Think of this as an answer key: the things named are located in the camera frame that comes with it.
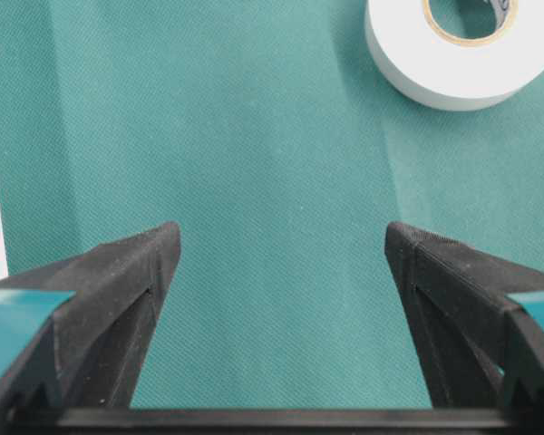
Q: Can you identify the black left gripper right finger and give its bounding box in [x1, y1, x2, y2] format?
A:
[384, 221, 544, 430]

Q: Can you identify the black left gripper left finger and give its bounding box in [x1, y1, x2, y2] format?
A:
[0, 222, 180, 434]

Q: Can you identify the white tape roll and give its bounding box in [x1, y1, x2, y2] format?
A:
[364, 1, 544, 111]

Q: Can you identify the green table cloth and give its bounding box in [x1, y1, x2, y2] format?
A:
[0, 1, 544, 408]

